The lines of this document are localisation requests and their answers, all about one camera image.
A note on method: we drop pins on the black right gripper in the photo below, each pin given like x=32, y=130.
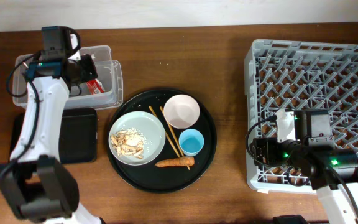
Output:
x=271, y=144

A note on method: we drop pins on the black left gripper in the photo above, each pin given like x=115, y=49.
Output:
x=88, y=60

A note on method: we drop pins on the red wrapper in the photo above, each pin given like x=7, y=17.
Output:
x=95, y=87

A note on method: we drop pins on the light blue cup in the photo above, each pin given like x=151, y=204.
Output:
x=191, y=142

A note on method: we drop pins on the pink bowl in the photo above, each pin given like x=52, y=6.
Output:
x=181, y=111

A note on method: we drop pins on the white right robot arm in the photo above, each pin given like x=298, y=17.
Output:
x=332, y=173

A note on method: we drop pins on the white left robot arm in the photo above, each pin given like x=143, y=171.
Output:
x=34, y=183

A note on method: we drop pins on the grey dishwasher rack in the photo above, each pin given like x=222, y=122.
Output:
x=300, y=76

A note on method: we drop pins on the clear plastic bin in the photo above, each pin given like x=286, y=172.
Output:
x=107, y=87

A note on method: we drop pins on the black rectangular tray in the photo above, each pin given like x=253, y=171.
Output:
x=77, y=142

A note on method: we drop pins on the orange carrot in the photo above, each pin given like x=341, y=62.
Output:
x=181, y=161

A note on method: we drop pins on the food scraps and rice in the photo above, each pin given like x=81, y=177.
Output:
x=128, y=142

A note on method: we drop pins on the light grey plate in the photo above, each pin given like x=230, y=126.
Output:
x=149, y=126

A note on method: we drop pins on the round black tray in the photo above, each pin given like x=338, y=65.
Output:
x=154, y=179

